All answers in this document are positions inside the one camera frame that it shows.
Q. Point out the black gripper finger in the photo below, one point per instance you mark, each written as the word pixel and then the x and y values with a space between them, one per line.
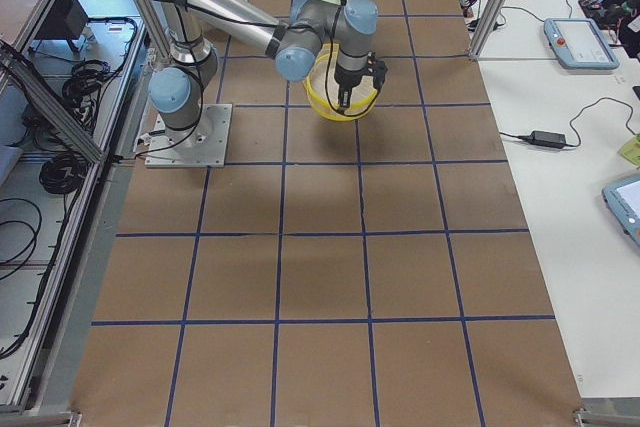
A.
pixel 341 101
pixel 347 97

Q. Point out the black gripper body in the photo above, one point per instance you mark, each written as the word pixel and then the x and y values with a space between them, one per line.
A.
pixel 348 79

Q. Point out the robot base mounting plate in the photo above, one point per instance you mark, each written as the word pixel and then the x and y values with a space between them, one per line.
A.
pixel 206 147

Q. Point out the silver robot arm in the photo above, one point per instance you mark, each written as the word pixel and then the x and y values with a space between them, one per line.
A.
pixel 346 29

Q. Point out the black power adapter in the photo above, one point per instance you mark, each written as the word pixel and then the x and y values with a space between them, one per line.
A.
pixel 545 139

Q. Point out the white side table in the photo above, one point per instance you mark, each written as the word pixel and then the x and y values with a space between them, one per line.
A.
pixel 591 268

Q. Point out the blue teach pendant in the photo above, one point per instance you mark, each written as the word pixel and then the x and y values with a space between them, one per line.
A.
pixel 579 44
pixel 622 199

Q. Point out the aluminium frame post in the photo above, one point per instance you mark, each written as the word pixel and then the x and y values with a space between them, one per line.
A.
pixel 492 2

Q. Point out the aluminium frame rail left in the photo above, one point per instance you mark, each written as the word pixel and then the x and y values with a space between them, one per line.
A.
pixel 38 93

